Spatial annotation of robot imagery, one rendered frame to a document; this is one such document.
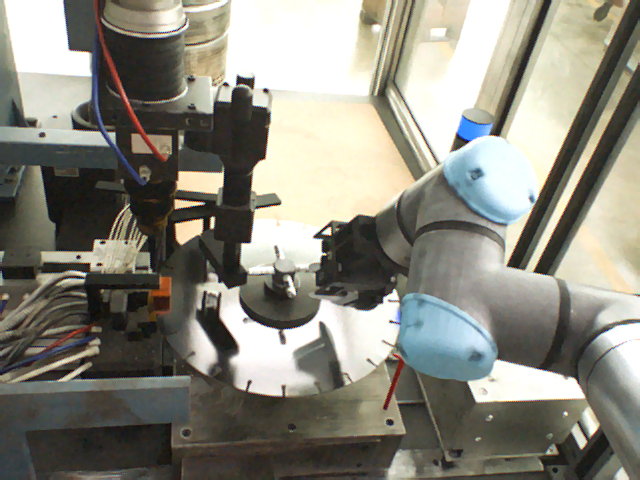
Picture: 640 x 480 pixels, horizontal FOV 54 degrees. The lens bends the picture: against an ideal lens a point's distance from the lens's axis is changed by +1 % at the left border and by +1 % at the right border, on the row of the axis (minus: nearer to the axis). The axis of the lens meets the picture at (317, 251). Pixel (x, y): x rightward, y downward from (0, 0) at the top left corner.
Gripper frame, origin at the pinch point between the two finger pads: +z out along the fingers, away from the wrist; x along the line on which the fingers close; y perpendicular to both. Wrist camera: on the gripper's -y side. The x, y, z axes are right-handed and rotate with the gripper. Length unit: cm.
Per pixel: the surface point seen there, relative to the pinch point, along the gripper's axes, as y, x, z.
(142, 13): 29.6, -15.7, -23.7
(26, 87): 43, -71, 79
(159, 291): 21.2, 0.0, 7.2
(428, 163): -46, -47, 39
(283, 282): 6.6, -1.1, 2.0
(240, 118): 20.0, -8.8, -21.4
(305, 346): 4.1, 7.3, 1.1
